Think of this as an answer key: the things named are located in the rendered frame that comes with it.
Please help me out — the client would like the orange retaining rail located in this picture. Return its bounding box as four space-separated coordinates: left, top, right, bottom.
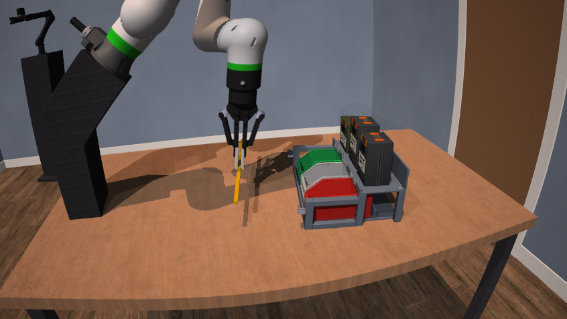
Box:
234 139 243 204

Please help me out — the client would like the green bin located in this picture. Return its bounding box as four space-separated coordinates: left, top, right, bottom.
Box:
297 149 343 183

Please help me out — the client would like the red open bin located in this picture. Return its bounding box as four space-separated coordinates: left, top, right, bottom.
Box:
304 178 373 220

